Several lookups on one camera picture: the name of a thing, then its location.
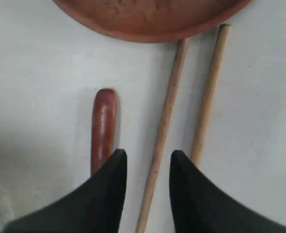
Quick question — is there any wooden chopstick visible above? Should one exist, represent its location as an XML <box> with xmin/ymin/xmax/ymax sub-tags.
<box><xmin>135</xmin><ymin>38</ymin><xmax>190</xmax><ymax>233</ymax></box>
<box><xmin>190</xmin><ymin>24</ymin><xmax>231</xmax><ymax>165</ymax></box>

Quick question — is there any brown red plate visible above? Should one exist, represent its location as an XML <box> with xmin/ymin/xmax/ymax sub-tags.
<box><xmin>54</xmin><ymin>0</ymin><xmax>249</xmax><ymax>43</ymax></box>

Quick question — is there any dark red wooden spoon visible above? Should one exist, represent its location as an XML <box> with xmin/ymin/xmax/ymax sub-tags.
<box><xmin>91</xmin><ymin>88</ymin><xmax>117</xmax><ymax>174</ymax></box>

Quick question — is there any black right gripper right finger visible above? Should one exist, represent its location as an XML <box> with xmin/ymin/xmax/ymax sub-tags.
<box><xmin>169</xmin><ymin>150</ymin><xmax>286</xmax><ymax>233</ymax></box>

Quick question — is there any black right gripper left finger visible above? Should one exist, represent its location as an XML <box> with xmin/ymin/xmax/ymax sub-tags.
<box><xmin>3</xmin><ymin>149</ymin><xmax>127</xmax><ymax>233</ymax></box>

